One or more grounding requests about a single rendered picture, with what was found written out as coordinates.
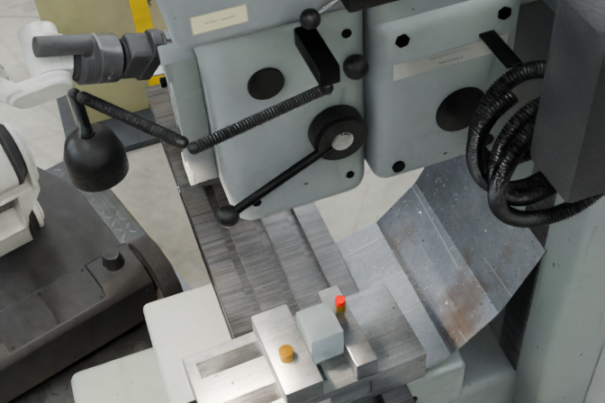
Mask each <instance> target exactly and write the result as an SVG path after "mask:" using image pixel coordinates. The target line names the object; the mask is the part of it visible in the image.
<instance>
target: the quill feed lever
mask: <svg viewBox="0 0 605 403"><path fill-rule="evenodd" d="M308 137H309V140H310V142H311V144H312V146H313V148H314V149H315V150H314V151H312V152H311V153H310V154H309V155H308V156H306V157H304V158H303V159H301V160H300V161H298V162H297V163H296V164H294V165H293V166H291V167H289V168H288V169H286V170H285V171H283V172H282V173H281V174H280V175H278V176H277V177H275V178H274V179H272V180H271V181H270V182H268V183H267V184H265V185H263V186H262V187H260V188H259V189H258V190H256V191H255V192H253V193H252V194H251V195H249V196H248V197H247V198H245V199H244V200H242V201H240V202H239V203H237V204H236V205H235V206H233V205H231V204H224V205H222V206H221V207H220V208H219V209H218V210H217V212H216V220H217V222H218V223H219V225H220V226H222V227H224V228H232V227H234V226H235V225H236V224H237V223H238V222H239V214H240V213H241V212H243V211H244V210H246V209H247V208H248V207H250V206H251V205H253V204H254V203H256V202H258V201H259V200H261V199H262V198H263V197H265V196H266V195H268V194H269V193H271V192H272V191H273V190H274V189H276V188H277V187H279V186H280V185H282V184H284V183H285V182H287V181H288V180H289V179H291V178H292V177H294V176H295V175H297V174H299V173H300V172H301V171H302V170H303V169H305V168H306V167H308V166H310V165H311V164H313V163H314V162H316V161H317V160H318V159H320V158H324V159H327V160H339V159H342V158H346V157H349V156H351V155H353V154H354V153H355V152H357V151H358V150H359V149H360V148H361V146H362V145H363V144H364V142H365V141H366V137H367V126H366V123H365V121H364V120H363V118H362V117H361V115H360V113H359V112H358V110H357V109H356V108H354V107H352V106H350V105H345V104H341V105H335V106H332V107H330V108H328V109H326V110H324V111H323V112H321V113H319V114H318V115H317V116H316V117H315V118H314V120H313V121H312V123H311V125H310V128H309V130H308Z"/></svg>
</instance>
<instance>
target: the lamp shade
mask: <svg viewBox="0 0 605 403"><path fill-rule="evenodd" d="M90 124H91V127H92V130H93V132H92V133H91V134H90V135H88V136H83V135H81V133H80V130H79V128H76V129H74V130H72V131H71V132H70V133H69V134H68V136H67V137H66V139H65V143H64V155H63V163H64V166H65V168H66V170H67V173H68V177H69V180H70V182H71V183H72V184H73V185H74V186H75V187H76V188H77V189H79V190H81V191H84V192H90V193H95V192H101V191H105V190H108V189H110V188H112V187H114V186H115V185H117V184H118V183H120V182H121V181H122V180H123V179H124V178H125V176H126V175H127V174H128V171H129V167H130V165H129V160H128V158H127V155H126V151H125V148H124V145H123V143H122V141H121V140H120V139H119V138H118V137H117V135H116V134H115V133H114V132H113V130H112V129H111V128H109V127H108V126H106V125H103V124H100V123H90Z"/></svg>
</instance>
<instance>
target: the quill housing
mask: <svg viewBox="0 0 605 403"><path fill-rule="evenodd" d="M298 27H302V25H301V23H300V21H297V22H290V23H287V24H284V25H280V26H276V27H273V28H269V29H265V30H263V31H256V32H252V33H249V34H246V35H242V36H239V37H235V38H231V39H227V40H222V41H218V42H214V43H211V44H208V45H204V46H201V47H197V48H193V50H194V53H195V55H196V58H197V63H198V67H199V73H200V78H201V83H202V88H203V97H204V101H205V106H206V111H207V116H208V121H209V126H210V131H211V133H214V132H215V131H217V130H220V129H223V128H226V126H228V127H229V125H231V124H232V123H235V122H238V121H241V120H244V118H246V119H247V117H249V116H250V115H251V116H252V115H253V114H256V113H258V112H261V111H264V110H265V109H267V108H270V106H272V107H273V105H276V104H279V103H281V102H284V100H287V99H290V97H293V96H296V95H298V94H301V93H303V92H304V91H307V90H310V88H311V89H312V88H313V87H315V86H318V82H317V81H316V79H315V77H314V76H313V74H312V72H311V70H310V69H309V67H308V66H307V64H306V62H305V61H304V59H303V57H302V55H301V53H300V52H299V50H298V49H297V47H296V46H295V41H294V29H295V28H298ZM316 29H317V31H318V32H319V34H320V35H321V37H322V38H323V40H324V41H325V43H326V44H327V46H328V48H329V49H330V51H331V53H332V54H333V56H334V58H335V59H336V60H337V61H338V63H339V65H340V82H339V83H336V84H333V86H334V89H333V92H332V94H330V95H324V96H322V97H321V98H319V99H316V101H314V100H313V102H310V103H308V104H305V105H303V106H302V107H299V108H296V110H295V109H293V111H290V112H288V113H286V114H283V115H282V116H279V117H276V119H275V118H274V119H273V120H271V121H268V122H265V123H262V125H259V126H256V128H253V129H250V130H248V131H245V132H244V133H241V134H239V135H238V136H236V137H233V138H232V139H227V141H223V142H221V144H218V145H215V146H214V147H213V150H214V155H215V159H216V165H217V169H218V176H219V178H220V180H221V184H222V187H223V189H224V191H225V193H226V195H227V198H228V200H229V203H230V204H231V205H233V206H235V205H236V204H237V203H239V202H241V201H242V200H244V199H245V198H247V197H248V196H249V195H251V194H252V193H253V192H255V191H256V190H258V189H259V188H260V187H262V186H263V185H265V184H267V183H268V182H270V181H271V180H272V179H274V178H275V177H277V176H278V175H280V174H281V173H282V172H283V171H285V170H286V169H288V168H289V167H291V166H293V165H294V164H296V163H297V162H298V161H300V160H301V159H303V158H304V157H306V156H308V155H309V154H310V153H311V152H312V151H314V150H315V149H314V148H313V146H312V144H311V142H310V140H309V137H308V130H309V128H310V125H311V123H312V121H313V120H314V118H315V117H316V116H317V115H318V114H319V113H321V112H323V111H324V110H326V109H328V108H330V107H332V106H335V105H341V104H345V105H350V106H352V107H354V108H356V109H357V110H358V112H359V113H360V115H361V117H362V118H363V119H364V78H361V79H359V80H352V79H350V78H348V77H347V76H346V75H345V73H344V71H343V63H344V61H345V59H346V58H347V57H348V56H350V55H352V54H359V55H362V56H364V42H363V10H361V11H357V12H353V13H349V12H348V10H347V9H346V8H345V9H342V10H338V11H335V12H331V13H325V14H322V15H321V23H320V25H319V26H318V27H317V28H316ZM364 172H365V142H364V144H363V145H362V146H361V148H360V149H359V150H358V151H357V152H355V153H354V154H353V155H351V156H349V157H346V158H342V159H339V160H327V159H324V158H320V159H318V160H317V161H316V162H314V163H313V164H311V165H310V166H308V167H306V168H305V169H303V170H302V171H301V172H300V173H299V174H297V175H295V176H294V177H292V178H291V179H289V180H288V181H287V182H285V183H284V184H282V185H280V186H279V187H277V188H276V189H274V190H273V191H272V192H271V193H269V194H268V195H266V196H265V197H263V198H262V199H261V200H259V201H257V202H256V203H254V204H253V205H251V206H250V207H248V208H247V209H246V210H244V211H243V212H241V213H240V214H239V216H240V217H241V218H242V219H249V220H252V219H260V218H263V217H265V216H269V215H272V214H275V213H278V212H281V211H284V210H289V209H292V208H295V207H298V206H301V205H304V204H307V203H310V202H316V201H318V200H321V199H325V198H328V197H330V196H333V195H337V194H340V193H344V192H348V191H351V190H353V189H355V188H357V187H358V186H359V185H360V183H361V182H362V180H363V177H364Z"/></svg>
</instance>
